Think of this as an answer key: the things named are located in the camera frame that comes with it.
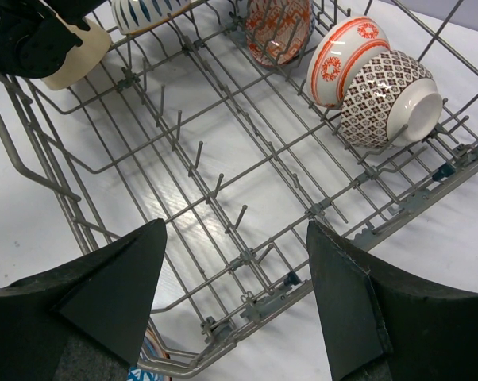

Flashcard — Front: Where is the grey wire dish rack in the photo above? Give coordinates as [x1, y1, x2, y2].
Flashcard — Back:
[0, 1, 478, 380]

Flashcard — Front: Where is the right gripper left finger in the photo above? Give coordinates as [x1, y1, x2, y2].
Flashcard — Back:
[0, 219, 168, 380]

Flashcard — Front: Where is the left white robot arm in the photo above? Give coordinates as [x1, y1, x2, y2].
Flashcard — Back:
[0, 0, 103, 79]

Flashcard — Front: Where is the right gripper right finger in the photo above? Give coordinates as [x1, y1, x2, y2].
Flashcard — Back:
[306, 221, 478, 380]

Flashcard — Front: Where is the orange floral bowl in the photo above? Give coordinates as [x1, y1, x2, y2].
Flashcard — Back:
[306, 16, 391, 109]

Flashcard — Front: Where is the red patterned bowl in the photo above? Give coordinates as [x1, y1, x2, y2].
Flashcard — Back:
[245, 1, 315, 67]

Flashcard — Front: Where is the grey patterned bowl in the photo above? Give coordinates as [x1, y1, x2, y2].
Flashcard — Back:
[340, 50, 443, 148]

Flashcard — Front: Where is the blue patterned bowl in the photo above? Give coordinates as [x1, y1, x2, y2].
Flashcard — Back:
[125, 321, 172, 381]

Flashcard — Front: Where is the yellow bowl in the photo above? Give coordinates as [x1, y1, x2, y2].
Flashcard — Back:
[41, 17, 111, 90]

